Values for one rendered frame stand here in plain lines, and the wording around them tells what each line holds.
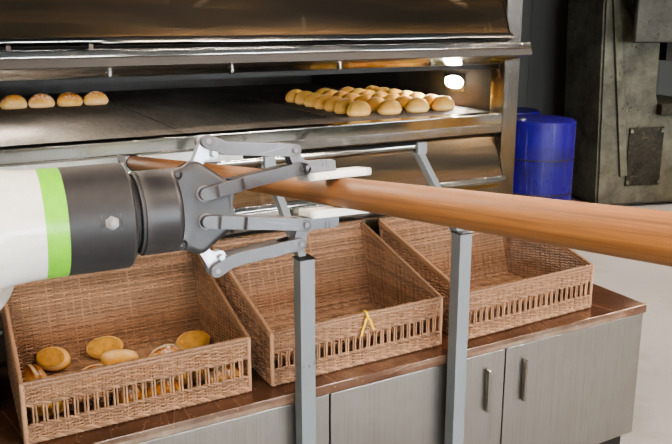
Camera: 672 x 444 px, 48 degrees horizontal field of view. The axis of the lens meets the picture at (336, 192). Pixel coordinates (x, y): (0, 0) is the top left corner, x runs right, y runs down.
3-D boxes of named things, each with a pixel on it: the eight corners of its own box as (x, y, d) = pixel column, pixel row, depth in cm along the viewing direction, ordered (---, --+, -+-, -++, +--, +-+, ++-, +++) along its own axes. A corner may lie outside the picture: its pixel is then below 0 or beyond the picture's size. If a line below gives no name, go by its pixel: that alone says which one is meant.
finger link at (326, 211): (311, 211, 72) (311, 219, 73) (373, 205, 76) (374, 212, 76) (298, 208, 75) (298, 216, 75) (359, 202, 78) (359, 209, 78)
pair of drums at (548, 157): (508, 195, 668) (513, 103, 650) (599, 226, 568) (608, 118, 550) (442, 202, 641) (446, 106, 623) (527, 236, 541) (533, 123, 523)
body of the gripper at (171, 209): (117, 164, 69) (214, 156, 73) (125, 255, 70) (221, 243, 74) (136, 167, 62) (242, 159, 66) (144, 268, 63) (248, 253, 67)
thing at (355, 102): (281, 101, 318) (281, 88, 317) (378, 96, 340) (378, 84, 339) (352, 117, 266) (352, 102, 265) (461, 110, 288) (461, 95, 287)
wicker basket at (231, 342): (3, 363, 211) (-7, 269, 204) (198, 326, 236) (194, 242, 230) (21, 449, 169) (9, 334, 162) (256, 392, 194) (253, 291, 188)
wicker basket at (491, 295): (373, 293, 265) (374, 217, 259) (496, 267, 292) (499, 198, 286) (461, 343, 224) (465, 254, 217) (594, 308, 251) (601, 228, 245)
